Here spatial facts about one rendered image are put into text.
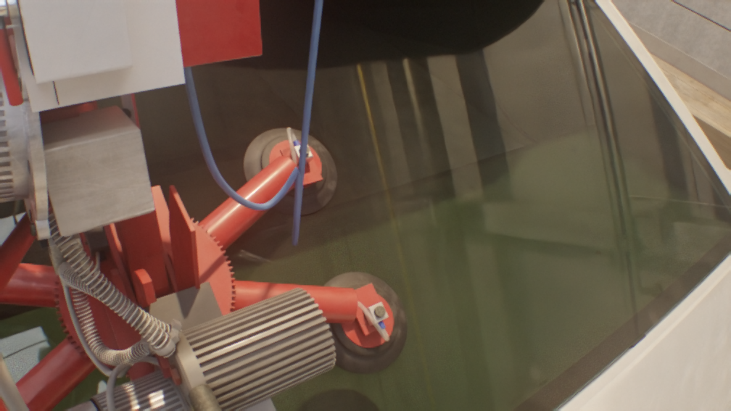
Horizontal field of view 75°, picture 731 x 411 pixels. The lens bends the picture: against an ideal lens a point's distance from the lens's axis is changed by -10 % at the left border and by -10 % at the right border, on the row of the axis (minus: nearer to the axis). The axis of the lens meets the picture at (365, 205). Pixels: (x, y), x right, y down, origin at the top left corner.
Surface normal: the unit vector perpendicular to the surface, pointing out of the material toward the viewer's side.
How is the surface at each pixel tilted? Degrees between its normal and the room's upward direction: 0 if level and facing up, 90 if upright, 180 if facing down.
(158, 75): 73
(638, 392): 48
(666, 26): 90
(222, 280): 26
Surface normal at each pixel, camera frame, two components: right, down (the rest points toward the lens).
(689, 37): -0.82, 0.26
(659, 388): 0.59, 0.04
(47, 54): 0.58, 0.40
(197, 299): 0.40, -0.40
